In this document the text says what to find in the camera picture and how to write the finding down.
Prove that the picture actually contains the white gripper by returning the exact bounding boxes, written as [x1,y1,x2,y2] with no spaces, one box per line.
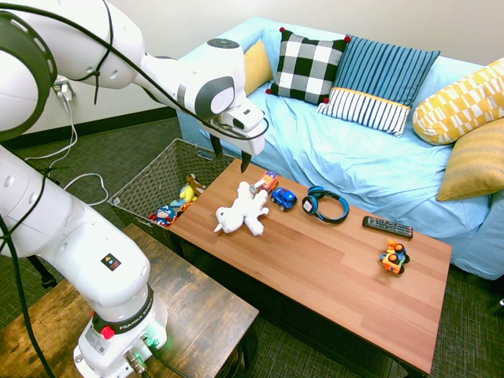
[202,113,266,175]

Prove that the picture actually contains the white stuffed animal toy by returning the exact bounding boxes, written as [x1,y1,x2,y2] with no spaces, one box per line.
[213,181,271,238]

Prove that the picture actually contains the orange toy truck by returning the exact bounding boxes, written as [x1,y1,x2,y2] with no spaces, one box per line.
[251,171,280,194]

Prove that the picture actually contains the brown plush toy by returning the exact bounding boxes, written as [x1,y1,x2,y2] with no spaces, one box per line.
[184,172,207,196]

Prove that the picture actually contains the yellow plush toy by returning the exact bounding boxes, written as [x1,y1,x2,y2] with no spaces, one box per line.
[179,184,198,206]

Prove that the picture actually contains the blue toy car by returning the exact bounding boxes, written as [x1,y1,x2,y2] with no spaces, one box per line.
[270,187,299,213]

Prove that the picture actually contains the dark woven wicker basket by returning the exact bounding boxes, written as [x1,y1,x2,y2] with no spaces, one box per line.
[109,137,238,254]

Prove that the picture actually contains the Captain America plush toy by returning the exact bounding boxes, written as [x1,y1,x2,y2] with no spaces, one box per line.
[148,204,178,228]

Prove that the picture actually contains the orange toy vehicle black wheels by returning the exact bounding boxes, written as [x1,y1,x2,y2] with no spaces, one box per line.
[380,239,411,276]

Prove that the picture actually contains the plain yellow pillow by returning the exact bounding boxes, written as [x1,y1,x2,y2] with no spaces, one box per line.
[243,39,274,96]

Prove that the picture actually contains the light blue sofa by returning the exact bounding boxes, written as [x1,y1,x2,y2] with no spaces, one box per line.
[176,17,504,281]

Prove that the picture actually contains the black white checkered pillow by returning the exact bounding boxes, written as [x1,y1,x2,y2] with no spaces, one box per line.
[265,26,352,106]

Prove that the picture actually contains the blue black headphones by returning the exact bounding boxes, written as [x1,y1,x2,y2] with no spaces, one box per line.
[301,185,350,225]

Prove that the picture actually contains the rustic wooden stand table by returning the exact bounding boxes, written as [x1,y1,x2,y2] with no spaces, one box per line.
[0,223,260,378]

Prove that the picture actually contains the black remote control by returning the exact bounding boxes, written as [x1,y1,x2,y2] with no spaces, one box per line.
[361,215,415,240]

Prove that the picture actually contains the blue striped pillow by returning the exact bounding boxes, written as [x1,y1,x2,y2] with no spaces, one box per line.
[317,35,441,138]

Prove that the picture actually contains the yellow white patterned pillow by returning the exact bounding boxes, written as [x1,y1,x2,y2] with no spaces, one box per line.
[412,57,504,146]

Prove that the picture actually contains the yellow ribbed pillow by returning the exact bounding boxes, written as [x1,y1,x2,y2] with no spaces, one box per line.
[435,117,504,202]

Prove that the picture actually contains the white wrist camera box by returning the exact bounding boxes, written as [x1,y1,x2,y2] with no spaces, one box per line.
[224,98,265,133]

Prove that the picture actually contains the wooden coffee table black frame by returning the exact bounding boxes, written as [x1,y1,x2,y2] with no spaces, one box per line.
[169,157,454,377]

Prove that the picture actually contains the white floor cable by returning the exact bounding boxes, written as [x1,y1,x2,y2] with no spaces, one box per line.
[24,98,109,208]

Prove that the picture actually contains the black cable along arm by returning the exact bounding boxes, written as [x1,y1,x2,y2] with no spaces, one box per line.
[0,0,271,378]

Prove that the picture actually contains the wall outlet with plugs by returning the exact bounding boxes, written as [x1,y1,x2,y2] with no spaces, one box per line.
[52,77,76,102]

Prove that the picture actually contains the black base cable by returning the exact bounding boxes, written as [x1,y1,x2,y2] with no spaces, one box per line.
[139,334,191,378]

